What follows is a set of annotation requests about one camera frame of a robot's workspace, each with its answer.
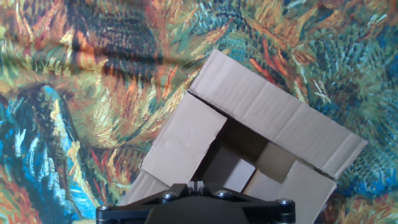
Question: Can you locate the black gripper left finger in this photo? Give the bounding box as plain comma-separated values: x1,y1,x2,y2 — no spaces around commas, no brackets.
95,182,197,224

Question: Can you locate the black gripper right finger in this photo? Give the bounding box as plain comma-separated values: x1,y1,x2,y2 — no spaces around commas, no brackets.
196,182,297,224

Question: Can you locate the large cardboard box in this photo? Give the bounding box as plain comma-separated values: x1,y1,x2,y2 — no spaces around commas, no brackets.
119,48,368,224

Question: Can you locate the sunflower painting print cloth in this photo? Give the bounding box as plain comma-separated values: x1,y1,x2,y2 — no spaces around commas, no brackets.
0,0,398,224

